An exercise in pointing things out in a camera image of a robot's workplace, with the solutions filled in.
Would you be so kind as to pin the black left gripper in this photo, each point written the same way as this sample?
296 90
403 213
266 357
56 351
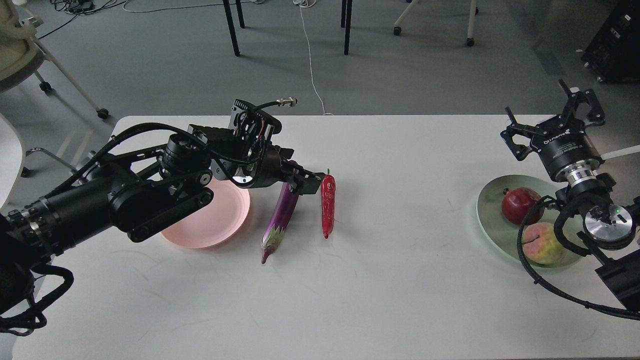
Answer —
274 166

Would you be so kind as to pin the purple eggplant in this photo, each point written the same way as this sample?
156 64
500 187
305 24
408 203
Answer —
279 221

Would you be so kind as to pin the red pomegranate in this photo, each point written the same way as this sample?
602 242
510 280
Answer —
517 202

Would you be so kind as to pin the pink plate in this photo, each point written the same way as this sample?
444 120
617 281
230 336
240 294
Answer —
215 223

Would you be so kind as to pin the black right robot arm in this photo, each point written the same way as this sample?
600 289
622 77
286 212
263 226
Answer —
589 222

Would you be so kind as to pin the white chair base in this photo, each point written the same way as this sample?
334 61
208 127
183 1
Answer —
411 5

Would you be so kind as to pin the black cabinet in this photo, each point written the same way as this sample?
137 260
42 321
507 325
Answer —
614 52

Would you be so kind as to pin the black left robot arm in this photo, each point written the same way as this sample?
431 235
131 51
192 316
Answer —
145 179

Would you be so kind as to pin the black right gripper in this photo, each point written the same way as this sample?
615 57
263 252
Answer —
561 140

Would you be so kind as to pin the beige office chair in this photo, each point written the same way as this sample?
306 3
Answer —
22 54

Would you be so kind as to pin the red chili pepper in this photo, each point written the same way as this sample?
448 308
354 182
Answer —
327 195

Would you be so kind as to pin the yellow-red peach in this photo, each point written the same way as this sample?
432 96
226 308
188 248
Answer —
540 244

